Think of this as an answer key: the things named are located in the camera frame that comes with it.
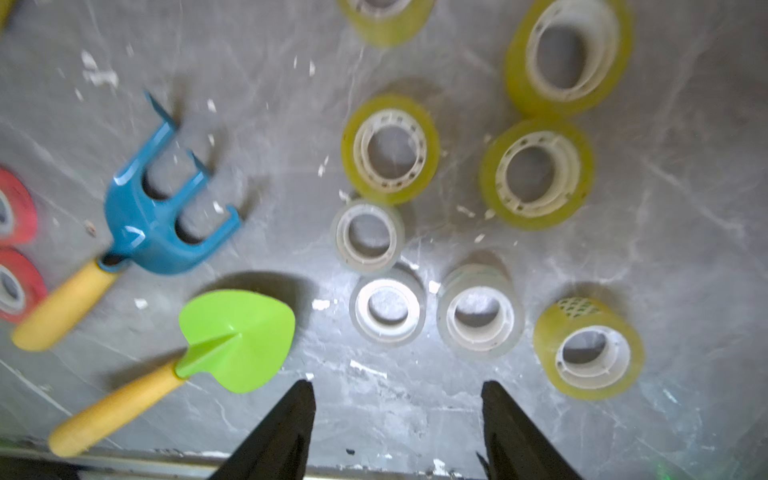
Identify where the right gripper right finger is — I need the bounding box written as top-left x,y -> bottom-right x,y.
476,381 -> 581,480

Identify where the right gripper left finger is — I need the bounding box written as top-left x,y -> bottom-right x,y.
210,380 -> 316,480

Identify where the clear tape roll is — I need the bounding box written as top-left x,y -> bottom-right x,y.
437,264 -> 526,360
349,268 -> 426,348
330,199 -> 406,276

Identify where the yellow tape roll middle right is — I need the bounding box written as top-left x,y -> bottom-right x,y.
479,118 -> 595,230

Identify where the red tape roll lower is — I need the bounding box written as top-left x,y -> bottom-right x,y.
1,248 -> 47,323

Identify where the red tape roll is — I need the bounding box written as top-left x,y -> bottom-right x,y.
1,248 -> 47,323
1,168 -> 38,246

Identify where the yellow tape roll middle left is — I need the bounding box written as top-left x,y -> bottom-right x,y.
341,94 -> 441,205

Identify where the red tape roll upper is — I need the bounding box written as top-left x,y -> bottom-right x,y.
1,168 -> 38,246

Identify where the yellow tape roll far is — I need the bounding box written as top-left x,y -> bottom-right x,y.
337,0 -> 435,48

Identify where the green toy garden shovel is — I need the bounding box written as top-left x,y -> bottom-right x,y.
48,289 -> 296,458

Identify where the blue toy garden fork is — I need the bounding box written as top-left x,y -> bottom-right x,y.
11,94 -> 242,352

